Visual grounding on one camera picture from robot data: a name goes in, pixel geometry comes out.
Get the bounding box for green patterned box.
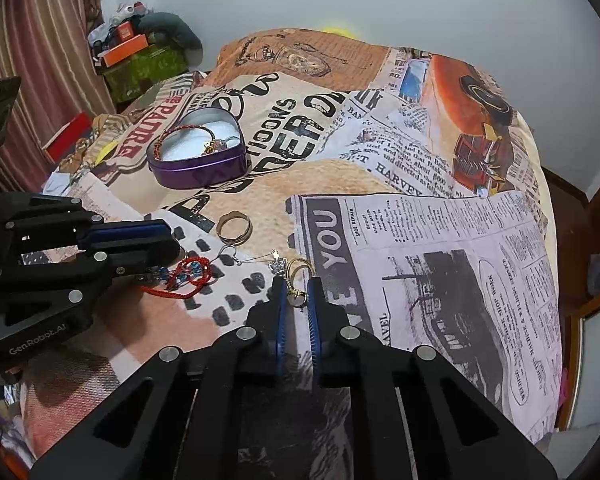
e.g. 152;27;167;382
102;44;189;104

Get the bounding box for orange box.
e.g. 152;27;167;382
100;35;149;69

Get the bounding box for wide gold bangle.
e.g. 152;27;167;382
216;212;254;246

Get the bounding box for newspaper printed blanket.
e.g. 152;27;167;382
0;27;564;480

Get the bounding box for purple heart-shaped tin box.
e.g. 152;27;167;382
146;108;249;190

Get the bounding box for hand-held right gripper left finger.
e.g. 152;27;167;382
29;276;289;480

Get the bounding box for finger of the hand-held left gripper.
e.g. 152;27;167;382
0;191;174;256
0;240;182;330

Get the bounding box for grey cloth bundle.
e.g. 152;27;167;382
139;11;204;52

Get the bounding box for red string bracelet blue beads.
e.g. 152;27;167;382
140;255;215;302

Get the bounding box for gold ring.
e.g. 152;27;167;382
284;258;315;307

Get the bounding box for wooden framed mirror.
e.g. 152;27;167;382
555;287;600;432

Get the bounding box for silver crown pendant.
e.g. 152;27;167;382
241;250;288;277

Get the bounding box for striped curtain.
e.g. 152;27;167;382
0;0;117;178

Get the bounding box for silver hoop earring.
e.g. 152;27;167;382
216;244;246;267

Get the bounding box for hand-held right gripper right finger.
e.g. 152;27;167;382
307;276;559;480

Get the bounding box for red beaded bracelet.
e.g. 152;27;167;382
152;122;237;157

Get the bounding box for red flat box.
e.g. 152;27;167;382
43;112;94;162

